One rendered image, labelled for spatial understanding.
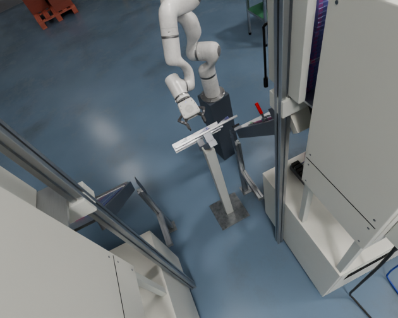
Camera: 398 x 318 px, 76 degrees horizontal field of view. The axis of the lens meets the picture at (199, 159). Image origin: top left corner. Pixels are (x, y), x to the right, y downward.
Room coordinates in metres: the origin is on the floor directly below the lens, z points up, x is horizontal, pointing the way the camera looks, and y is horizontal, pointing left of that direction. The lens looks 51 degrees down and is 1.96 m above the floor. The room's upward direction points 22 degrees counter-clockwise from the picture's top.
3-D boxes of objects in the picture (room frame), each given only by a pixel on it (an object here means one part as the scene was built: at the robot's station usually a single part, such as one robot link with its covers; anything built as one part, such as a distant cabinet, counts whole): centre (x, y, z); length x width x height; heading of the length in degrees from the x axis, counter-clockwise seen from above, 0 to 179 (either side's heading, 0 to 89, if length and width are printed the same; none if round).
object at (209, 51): (1.54, -0.31, 1.00); 0.19 x 0.12 x 0.24; 53
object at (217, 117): (1.56, -0.28, 0.35); 0.18 x 0.18 x 0.70; 16
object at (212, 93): (1.56, -0.28, 0.79); 0.19 x 0.19 x 0.18
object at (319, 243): (0.51, -0.70, 0.31); 0.70 x 0.65 x 0.62; 96
